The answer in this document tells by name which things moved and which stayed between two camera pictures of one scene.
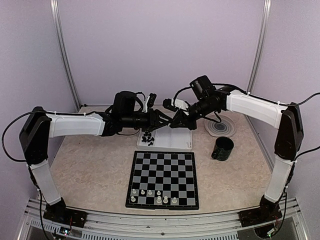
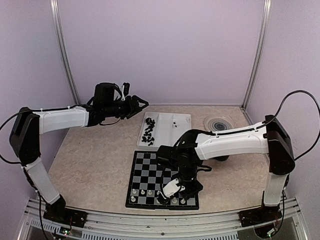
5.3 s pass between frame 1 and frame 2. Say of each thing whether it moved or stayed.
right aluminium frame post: stayed
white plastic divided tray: stayed
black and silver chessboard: stayed
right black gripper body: moved
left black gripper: moved
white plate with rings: stayed
